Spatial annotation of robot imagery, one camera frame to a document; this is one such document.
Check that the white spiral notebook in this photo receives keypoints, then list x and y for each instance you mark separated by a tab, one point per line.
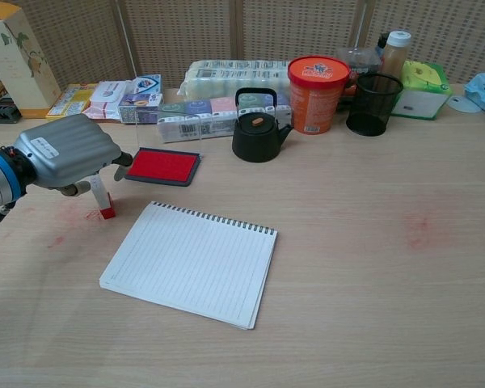
194	262

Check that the black teapot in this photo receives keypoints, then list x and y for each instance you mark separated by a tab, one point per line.
256	139

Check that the long clear-wrapped tissue pack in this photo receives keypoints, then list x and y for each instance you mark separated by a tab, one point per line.
234	77

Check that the red ink pad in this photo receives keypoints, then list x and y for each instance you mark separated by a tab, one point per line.
161	165

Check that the pink wet wipes pack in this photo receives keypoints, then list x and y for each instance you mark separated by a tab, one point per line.
107	99

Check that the brown bottle white cap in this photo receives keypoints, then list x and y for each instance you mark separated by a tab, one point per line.
394	54

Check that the wooden perforated folding screen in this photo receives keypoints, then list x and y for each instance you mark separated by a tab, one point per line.
186	32

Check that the red and white stamp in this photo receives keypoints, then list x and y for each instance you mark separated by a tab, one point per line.
105	206

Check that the small purple box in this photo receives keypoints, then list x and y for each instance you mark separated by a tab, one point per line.
139	107

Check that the orange lidded tub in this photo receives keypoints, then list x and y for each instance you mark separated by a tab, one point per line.
315	97

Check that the green tissue pack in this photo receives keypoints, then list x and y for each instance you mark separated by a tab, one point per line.
422	89

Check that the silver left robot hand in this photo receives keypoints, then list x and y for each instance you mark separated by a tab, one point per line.
64	149

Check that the tall cream yellow box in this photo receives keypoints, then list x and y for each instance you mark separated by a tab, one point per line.
20	68

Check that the black mesh pen cup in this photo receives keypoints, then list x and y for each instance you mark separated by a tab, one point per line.
372	109

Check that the clear plastic container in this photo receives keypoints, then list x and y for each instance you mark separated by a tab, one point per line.
357	60

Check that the blue white soap box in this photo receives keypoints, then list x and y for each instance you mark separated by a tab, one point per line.
147	84

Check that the dark bottle black cap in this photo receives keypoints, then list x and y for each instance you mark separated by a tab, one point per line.
382	42

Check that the flat yellow box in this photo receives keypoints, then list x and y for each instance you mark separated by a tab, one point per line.
70	105

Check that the white tissue multipack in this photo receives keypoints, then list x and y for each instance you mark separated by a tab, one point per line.
198	117

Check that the translucent round plastic lid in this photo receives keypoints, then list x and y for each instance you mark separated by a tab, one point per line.
462	104

